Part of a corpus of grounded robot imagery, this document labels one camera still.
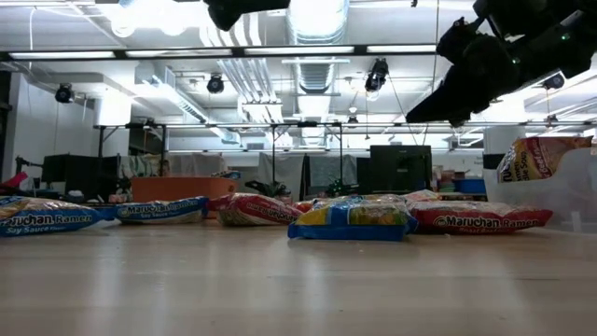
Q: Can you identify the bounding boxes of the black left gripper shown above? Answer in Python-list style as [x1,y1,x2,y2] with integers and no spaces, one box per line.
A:
[203,0,291,32]

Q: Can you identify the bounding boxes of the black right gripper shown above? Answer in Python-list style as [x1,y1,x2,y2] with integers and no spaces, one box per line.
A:
[405,17,522,128]

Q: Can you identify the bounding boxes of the red roast beef ramen pack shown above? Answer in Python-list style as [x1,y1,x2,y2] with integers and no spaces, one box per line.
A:
[207,192,304,228]
[496,135,594,184]
[408,200,554,235]

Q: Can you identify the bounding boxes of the white pillar with black band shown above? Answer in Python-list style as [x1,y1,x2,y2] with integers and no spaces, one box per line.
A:
[482,125,527,172]

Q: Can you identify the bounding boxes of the stacked coloured containers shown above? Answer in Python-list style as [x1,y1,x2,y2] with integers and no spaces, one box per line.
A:
[437,168,457,193]

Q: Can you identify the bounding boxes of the black computer monitor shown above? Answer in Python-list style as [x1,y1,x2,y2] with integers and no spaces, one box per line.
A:
[369,145,433,193]

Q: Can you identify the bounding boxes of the blue storage crate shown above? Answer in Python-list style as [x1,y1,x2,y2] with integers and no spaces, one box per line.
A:
[454,178,487,194]

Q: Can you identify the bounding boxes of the black ceiling spotlight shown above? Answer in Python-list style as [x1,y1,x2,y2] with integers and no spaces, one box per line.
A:
[206,74,226,95]
[54,82,76,105]
[542,73,566,91]
[364,57,391,92]

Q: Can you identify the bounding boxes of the black beam with light strips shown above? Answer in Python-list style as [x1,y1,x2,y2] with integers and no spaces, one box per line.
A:
[0,43,439,62]

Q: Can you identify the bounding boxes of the dark hanging cloth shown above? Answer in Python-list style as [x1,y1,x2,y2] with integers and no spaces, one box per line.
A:
[302,153,358,195]

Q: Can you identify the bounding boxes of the clear plastic bin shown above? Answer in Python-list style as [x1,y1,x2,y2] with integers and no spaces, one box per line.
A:
[482,139,597,234]

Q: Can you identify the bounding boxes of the white hanging cloth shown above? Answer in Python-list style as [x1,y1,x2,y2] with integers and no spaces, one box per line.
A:
[257,152,307,197]

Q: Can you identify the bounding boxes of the small black desktop robot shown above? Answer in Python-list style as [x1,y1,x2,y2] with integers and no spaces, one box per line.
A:
[244,179,293,200]

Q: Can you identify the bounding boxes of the orange plastic bin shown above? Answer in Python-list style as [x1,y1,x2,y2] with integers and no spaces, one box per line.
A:
[130,175,240,219]

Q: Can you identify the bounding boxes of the dark desk monitors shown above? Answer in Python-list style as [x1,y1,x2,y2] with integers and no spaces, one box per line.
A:
[41,154,120,200]

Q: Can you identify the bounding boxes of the red padded bar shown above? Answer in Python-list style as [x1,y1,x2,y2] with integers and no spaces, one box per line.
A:
[0,171,29,190]

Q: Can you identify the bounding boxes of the ribbed silver ventilation duct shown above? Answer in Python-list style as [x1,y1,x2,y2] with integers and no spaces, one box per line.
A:
[285,0,351,94]

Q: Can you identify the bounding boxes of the black metal rack frame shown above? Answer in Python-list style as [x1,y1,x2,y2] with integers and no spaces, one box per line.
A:
[91,120,597,197]

